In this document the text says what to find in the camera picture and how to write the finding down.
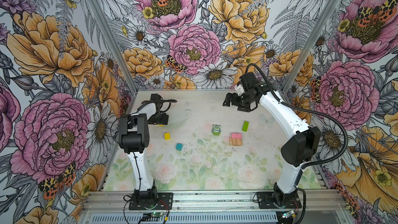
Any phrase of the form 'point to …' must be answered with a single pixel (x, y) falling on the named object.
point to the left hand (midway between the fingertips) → (159, 125)
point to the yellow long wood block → (160, 125)
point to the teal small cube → (179, 146)
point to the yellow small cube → (167, 136)
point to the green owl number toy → (216, 129)
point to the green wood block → (245, 126)
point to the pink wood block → (236, 135)
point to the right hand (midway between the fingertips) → (231, 110)
